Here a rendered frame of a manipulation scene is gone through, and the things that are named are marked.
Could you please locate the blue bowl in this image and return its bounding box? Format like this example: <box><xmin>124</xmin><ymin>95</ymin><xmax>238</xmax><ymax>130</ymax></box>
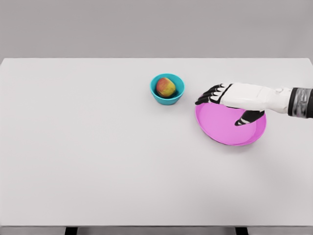
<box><xmin>150</xmin><ymin>73</ymin><xmax>185</xmax><ymax>106</ymax></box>

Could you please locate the red yellow apple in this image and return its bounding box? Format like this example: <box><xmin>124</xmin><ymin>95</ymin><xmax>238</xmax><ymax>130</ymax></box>
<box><xmin>156</xmin><ymin>77</ymin><xmax>177</xmax><ymax>98</ymax></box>

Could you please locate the pink plate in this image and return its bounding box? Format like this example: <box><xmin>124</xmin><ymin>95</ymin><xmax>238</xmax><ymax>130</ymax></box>
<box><xmin>195</xmin><ymin>101</ymin><xmax>267</xmax><ymax>146</ymax></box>

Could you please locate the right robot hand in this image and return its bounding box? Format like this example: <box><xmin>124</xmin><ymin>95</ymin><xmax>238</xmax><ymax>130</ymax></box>
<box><xmin>195</xmin><ymin>83</ymin><xmax>268</xmax><ymax>127</ymax></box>

